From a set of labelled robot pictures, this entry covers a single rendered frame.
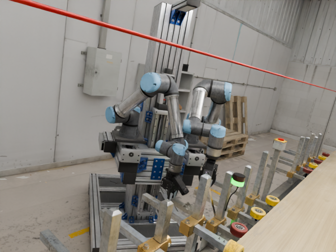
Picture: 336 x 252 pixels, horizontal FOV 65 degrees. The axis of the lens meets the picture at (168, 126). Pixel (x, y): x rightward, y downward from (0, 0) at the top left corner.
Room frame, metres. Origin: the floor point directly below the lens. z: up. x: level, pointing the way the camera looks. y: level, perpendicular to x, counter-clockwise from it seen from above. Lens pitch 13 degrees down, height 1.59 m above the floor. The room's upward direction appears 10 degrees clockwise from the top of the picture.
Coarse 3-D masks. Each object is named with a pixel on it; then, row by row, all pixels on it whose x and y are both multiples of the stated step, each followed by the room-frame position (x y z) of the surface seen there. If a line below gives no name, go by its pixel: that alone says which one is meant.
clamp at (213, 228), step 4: (224, 216) 1.28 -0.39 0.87; (208, 220) 1.21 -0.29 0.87; (216, 220) 1.22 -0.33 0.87; (224, 220) 1.25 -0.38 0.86; (208, 224) 1.19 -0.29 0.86; (212, 224) 1.18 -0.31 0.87; (216, 224) 1.18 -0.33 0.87; (208, 228) 1.18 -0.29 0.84; (212, 228) 1.17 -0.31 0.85; (216, 228) 1.19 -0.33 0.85
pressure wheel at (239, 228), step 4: (232, 224) 1.15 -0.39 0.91; (236, 224) 1.16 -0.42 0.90; (240, 224) 1.16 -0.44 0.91; (232, 228) 1.12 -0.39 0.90; (236, 228) 1.12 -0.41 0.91; (240, 228) 1.13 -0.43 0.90; (244, 228) 1.13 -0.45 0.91; (232, 232) 1.12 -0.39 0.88; (236, 232) 1.11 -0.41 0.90; (240, 232) 1.10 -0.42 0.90; (244, 232) 1.11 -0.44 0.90; (236, 236) 1.11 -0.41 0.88; (240, 236) 1.10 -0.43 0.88
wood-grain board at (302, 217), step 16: (320, 176) 2.18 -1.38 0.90; (304, 192) 1.74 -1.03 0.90; (320, 192) 1.80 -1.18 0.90; (272, 208) 1.41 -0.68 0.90; (288, 208) 1.45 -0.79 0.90; (304, 208) 1.49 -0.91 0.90; (320, 208) 1.53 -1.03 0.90; (256, 224) 1.20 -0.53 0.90; (272, 224) 1.23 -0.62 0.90; (288, 224) 1.26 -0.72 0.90; (304, 224) 1.29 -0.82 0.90; (320, 224) 1.32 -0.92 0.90; (240, 240) 1.04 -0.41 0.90; (256, 240) 1.06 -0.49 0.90; (272, 240) 1.09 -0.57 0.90; (288, 240) 1.11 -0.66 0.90; (304, 240) 1.14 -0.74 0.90; (320, 240) 1.16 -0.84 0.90
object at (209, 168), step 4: (208, 160) 1.29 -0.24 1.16; (212, 160) 1.29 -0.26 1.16; (208, 164) 1.27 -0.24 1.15; (212, 164) 1.27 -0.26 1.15; (204, 168) 1.24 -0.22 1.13; (208, 168) 1.24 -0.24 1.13; (212, 168) 1.24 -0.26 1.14; (204, 172) 1.22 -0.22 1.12; (208, 172) 1.22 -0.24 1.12; (212, 172) 1.24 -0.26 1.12
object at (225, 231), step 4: (172, 200) 1.37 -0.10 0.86; (176, 200) 1.37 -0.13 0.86; (176, 204) 1.35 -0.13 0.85; (180, 204) 1.34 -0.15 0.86; (180, 208) 1.33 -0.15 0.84; (184, 208) 1.32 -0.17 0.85; (188, 212) 1.30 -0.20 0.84; (220, 224) 1.21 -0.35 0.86; (220, 228) 1.18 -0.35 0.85; (224, 228) 1.18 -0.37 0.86; (228, 228) 1.18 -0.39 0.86; (220, 232) 1.18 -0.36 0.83; (224, 232) 1.17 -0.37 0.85; (228, 232) 1.15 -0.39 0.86; (228, 236) 1.15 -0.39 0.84; (232, 236) 1.14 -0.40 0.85; (236, 240) 1.12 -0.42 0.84
